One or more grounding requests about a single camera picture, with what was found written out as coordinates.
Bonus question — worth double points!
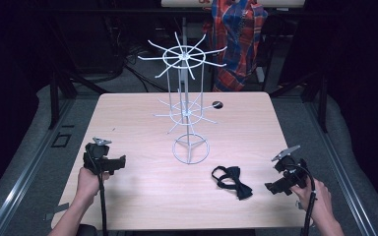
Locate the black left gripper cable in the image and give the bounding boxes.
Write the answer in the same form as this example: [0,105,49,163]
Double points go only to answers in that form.
[86,150,109,236]

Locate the black floor outlet frame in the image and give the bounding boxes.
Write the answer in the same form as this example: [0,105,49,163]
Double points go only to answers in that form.
[50,132,73,148]

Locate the black bow tie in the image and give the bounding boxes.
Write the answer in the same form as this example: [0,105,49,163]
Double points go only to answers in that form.
[211,165,254,202]

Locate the person's right hand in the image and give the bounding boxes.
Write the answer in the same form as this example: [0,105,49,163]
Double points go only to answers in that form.
[289,176,335,227]

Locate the grey tape strip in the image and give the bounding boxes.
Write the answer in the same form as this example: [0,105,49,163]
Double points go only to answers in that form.
[43,202,71,221]

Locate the black metal stand leg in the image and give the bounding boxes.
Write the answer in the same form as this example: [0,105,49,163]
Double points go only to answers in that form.
[301,72,330,134]
[47,70,78,131]

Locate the red blue plaid cloth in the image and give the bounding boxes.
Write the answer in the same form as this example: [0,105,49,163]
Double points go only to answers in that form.
[202,0,269,93]

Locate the white wire display rack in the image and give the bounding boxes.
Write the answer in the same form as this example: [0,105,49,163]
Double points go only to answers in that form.
[137,30,228,165]

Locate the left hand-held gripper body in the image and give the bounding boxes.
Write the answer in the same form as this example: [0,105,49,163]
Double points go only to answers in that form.
[83,137,113,176]

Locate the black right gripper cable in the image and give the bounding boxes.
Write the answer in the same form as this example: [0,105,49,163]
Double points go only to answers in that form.
[293,162,319,236]

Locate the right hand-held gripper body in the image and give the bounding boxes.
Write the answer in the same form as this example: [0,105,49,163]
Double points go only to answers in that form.
[271,145,309,190]

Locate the aluminium floor rail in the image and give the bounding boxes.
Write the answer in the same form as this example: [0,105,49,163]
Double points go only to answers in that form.
[303,97,378,236]
[0,97,77,236]

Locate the black floor cables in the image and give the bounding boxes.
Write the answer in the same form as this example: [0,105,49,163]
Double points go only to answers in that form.
[123,43,169,93]

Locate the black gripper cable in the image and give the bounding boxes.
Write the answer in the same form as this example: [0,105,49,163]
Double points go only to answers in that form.
[86,150,109,236]
[293,162,319,236]

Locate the person's left hand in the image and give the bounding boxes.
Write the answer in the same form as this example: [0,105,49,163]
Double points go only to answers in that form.
[75,166,111,207]

